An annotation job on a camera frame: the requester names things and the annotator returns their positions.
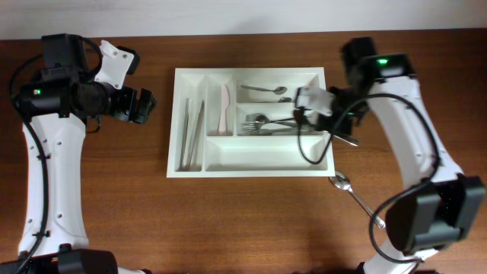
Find large steel spoon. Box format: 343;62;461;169
334;132;359;146
329;171;386;229

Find small steel teaspoon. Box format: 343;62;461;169
240;85;288;95
278;97;292;103

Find long steel tongs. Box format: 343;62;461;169
180;98;203;171

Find thin small steel fork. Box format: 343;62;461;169
245;113;293;124

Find pink plastic knife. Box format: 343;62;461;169
218;84;230;135

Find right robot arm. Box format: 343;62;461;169
314;37;485;273

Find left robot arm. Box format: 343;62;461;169
1;33;157;273

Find white plastic cutlery tray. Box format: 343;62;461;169
167;67;335;178

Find right black cable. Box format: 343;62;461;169
295;93;442;266

